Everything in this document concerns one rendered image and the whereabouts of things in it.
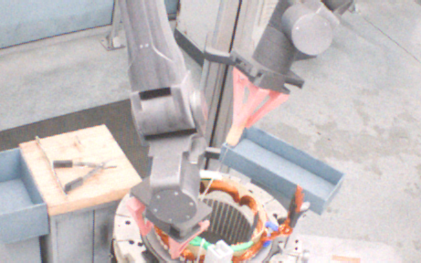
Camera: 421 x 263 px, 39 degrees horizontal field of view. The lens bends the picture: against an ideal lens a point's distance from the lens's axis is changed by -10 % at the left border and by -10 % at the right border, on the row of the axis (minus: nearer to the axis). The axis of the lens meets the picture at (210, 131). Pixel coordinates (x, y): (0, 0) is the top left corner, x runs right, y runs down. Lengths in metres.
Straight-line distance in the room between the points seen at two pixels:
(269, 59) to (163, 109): 0.19
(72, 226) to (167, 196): 0.48
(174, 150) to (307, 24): 0.23
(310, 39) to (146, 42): 0.21
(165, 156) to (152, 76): 0.10
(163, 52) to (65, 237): 0.58
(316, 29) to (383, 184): 2.37
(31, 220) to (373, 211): 2.07
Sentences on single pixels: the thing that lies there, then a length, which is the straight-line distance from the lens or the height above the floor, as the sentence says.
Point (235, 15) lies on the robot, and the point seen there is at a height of 1.27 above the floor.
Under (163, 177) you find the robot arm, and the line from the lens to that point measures 0.75.
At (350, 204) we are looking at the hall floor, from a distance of 2.96.
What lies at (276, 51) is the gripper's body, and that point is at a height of 1.45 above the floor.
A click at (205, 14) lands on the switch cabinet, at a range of 3.45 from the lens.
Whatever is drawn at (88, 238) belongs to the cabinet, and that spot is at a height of 0.94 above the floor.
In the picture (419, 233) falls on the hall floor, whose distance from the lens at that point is 2.98.
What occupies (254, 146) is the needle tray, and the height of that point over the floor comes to 1.02.
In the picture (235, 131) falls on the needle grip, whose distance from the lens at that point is 0.94.
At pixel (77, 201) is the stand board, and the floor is 1.06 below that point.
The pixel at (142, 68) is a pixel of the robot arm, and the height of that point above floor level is 1.47.
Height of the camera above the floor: 1.88
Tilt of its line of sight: 37 degrees down
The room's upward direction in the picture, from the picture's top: 12 degrees clockwise
